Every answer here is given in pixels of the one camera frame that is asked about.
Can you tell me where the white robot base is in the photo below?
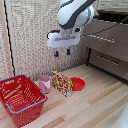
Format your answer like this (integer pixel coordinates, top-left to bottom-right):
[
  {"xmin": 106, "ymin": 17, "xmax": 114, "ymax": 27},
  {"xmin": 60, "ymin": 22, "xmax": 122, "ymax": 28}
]
[{"xmin": 110, "ymin": 103, "xmax": 128, "ymax": 128}]

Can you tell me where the silver drawer handle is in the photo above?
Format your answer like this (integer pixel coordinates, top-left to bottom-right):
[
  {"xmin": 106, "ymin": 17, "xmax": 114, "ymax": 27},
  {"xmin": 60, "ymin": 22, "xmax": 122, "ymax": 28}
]
[
  {"xmin": 89, "ymin": 34, "xmax": 116, "ymax": 44},
  {"xmin": 96, "ymin": 54, "xmax": 120, "ymax": 66}
]

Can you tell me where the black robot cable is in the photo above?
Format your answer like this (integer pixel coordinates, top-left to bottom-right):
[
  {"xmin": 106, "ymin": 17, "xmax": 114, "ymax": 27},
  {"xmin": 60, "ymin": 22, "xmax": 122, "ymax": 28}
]
[{"xmin": 81, "ymin": 14, "xmax": 128, "ymax": 38}]

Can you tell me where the red plastic shopping basket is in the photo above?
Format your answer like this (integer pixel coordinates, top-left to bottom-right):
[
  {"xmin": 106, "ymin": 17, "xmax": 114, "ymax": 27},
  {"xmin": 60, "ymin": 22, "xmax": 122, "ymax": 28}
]
[{"xmin": 0, "ymin": 74, "xmax": 48, "ymax": 128}]

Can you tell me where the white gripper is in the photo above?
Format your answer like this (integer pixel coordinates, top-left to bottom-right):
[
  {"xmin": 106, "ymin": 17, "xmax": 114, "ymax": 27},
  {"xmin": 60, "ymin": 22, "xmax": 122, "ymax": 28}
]
[{"xmin": 46, "ymin": 28, "xmax": 83, "ymax": 59}]

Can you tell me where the dark brown drawer cabinet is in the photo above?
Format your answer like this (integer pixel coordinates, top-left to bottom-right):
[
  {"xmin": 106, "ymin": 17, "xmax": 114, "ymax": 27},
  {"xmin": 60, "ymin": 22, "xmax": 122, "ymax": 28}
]
[{"xmin": 81, "ymin": 9, "xmax": 128, "ymax": 83}]

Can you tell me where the brown drawer with silver handle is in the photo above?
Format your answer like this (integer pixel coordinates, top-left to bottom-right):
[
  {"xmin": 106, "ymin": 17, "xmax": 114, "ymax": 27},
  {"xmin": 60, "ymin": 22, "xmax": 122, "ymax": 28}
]
[
  {"xmin": 81, "ymin": 18, "xmax": 128, "ymax": 63},
  {"xmin": 88, "ymin": 49, "xmax": 128, "ymax": 81}
]

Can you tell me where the colourful patterned snack box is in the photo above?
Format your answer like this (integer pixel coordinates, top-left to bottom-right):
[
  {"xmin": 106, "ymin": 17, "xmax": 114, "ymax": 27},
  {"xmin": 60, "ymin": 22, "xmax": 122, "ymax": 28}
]
[{"xmin": 50, "ymin": 70, "xmax": 74, "ymax": 99}]

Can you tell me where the pink mug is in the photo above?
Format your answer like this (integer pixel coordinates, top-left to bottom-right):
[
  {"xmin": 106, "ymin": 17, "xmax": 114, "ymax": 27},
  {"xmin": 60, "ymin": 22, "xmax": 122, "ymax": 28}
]
[{"xmin": 38, "ymin": 74, "xmax": 52, "ymax": 94}]

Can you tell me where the red bowl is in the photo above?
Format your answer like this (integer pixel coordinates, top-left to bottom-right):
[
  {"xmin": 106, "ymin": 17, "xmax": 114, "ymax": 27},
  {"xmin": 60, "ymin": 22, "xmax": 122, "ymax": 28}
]
[{"xmin": 69, "ymin": 76, "xmax": 87, "ymax": 92}]

